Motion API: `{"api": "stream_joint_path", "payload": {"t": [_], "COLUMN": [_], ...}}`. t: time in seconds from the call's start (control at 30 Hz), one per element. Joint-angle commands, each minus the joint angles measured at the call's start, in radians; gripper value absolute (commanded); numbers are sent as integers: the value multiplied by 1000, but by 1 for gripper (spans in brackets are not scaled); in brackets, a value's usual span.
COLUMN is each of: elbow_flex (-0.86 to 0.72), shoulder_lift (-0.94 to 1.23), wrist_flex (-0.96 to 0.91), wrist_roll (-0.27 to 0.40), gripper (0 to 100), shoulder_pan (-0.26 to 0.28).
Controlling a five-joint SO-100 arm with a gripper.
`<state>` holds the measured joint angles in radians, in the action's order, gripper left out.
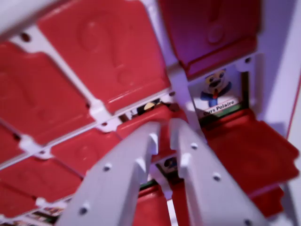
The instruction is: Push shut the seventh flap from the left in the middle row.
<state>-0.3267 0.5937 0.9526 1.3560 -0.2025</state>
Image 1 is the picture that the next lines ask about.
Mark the red and white game board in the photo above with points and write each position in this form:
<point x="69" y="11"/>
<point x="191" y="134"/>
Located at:
<point x="70" y="150"/>

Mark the polar bear picture card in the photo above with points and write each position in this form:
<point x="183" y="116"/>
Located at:
<point x="218" y="94"/>

